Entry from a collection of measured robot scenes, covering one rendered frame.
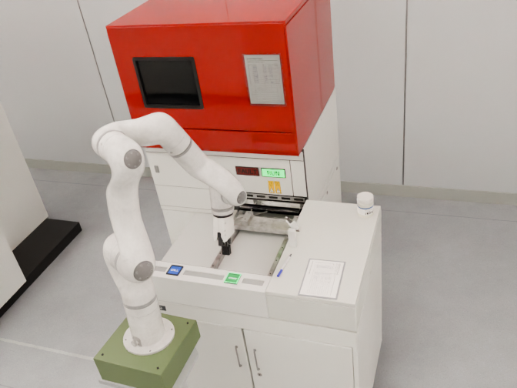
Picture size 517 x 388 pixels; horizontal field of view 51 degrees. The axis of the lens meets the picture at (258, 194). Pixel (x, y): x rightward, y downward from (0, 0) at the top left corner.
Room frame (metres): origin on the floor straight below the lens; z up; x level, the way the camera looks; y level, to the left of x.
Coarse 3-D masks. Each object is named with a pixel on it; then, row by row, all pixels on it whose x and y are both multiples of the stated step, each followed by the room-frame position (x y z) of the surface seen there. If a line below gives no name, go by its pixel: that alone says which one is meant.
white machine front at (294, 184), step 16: (160, 160) 2.41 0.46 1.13; (224, 160) 2.27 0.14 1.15; (240, 160) 2.23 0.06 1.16; (256, 160) 2.20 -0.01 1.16; (272, 160) 2.17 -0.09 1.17; (288, 160) 2.14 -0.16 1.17; (304, 160) 2.12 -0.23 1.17; (160, 176) 2.42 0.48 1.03; (176, 176) 2.38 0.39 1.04; (240, 176) 2.24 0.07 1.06; (256, 176) 2.20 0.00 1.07; (272, 176) 2.17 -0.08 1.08; (288, 176) 2.14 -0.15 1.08; (304, 176) 2.11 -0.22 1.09; (160, 192) 2.43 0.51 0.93; (176, 192) 2.39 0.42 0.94; (192, 192) 2.35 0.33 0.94; (208, 192) 2.31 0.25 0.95; (256, 192) 2.21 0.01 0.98; (288, 192) 2.14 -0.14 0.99; (304, 192) 2.11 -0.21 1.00; (176, 208) 2.40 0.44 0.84; (192, 208) 2.36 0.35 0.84; (208, 208) 2.32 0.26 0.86; (240, 208) 2.25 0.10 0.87
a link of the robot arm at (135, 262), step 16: (112, 144) 1.46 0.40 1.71; (128, 144) 1.45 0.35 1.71; (112, 160) 1.42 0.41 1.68; (128, 160) 1.41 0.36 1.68; (144, 160) 1.45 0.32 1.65; (112, 176) 1.43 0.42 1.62; (128, 176) 1.42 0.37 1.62; (112, 192) 1.45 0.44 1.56; (128, 192) 1.45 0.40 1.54; (112, 208) 1.45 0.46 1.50; (128, 208) 1.44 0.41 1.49; (112, 224) 1.44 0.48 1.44; (128, 224) 1.43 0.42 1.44; (128, 240) 1.41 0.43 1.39; (144, 240) 1.43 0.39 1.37; (128, 256) 1.38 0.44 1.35; (144, 256) 1.39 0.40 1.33; (128, 272) 1.36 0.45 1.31; (144, 272) 1.37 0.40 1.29
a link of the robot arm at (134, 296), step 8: (112, 240) 1.50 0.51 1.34; (104, 248) 1.50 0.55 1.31; (112, 248) 1.46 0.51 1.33; (104, 256) 1.49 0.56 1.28; (112, 256) 1.44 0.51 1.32; (112, 264) 1.43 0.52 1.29; (112, 272) 1.47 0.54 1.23; (120, 280) 1.45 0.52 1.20; (120, 288) 1.43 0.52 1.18; (128, 288) 1.42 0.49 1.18; (136, 288) 1.42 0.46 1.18; (144, 288) 1.42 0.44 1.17; (152, 288) 1.44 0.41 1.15; (128, 296) 1.40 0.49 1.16; (136, 296) 1.40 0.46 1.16; (144, 296) 1.40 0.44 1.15; (152, 296) 1.42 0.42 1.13; (128, 304) 1.40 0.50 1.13; (136, 304) 1.39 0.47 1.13; (144, 304) 1.40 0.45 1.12
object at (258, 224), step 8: (240, 216) 2.17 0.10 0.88; (256, 216) 2.15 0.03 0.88; (240, 224) 2.11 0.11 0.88; (256, 224) 2.09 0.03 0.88; (264, 224) 2.08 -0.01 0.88; (272, 224) 2.07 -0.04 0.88; (280, 224) 2.06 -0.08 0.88; (288, 224) 2.05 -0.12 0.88; (272, 232) 2.04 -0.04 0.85; (280, 232) 2.02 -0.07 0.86
